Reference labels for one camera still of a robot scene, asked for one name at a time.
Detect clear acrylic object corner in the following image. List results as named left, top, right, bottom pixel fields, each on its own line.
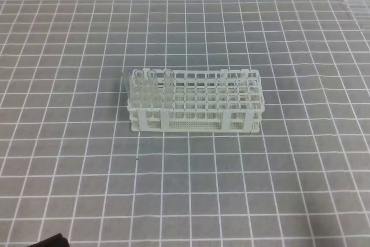
left=338, top=0, right=369, bottom=31

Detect clear test tube far left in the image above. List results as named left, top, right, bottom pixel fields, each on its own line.
left=121, top=71, right=131, bottom=101

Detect white plastic test tube rack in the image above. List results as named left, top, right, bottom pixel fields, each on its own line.
left=127, top=68, right=265, bottom=133

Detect clear glass test tube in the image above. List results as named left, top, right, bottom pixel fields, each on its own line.
left=164, top=69, right=175, bottom=109

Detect grey grid tablecloth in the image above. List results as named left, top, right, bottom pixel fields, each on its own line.
left=1, top=0, right=369, bottom=246

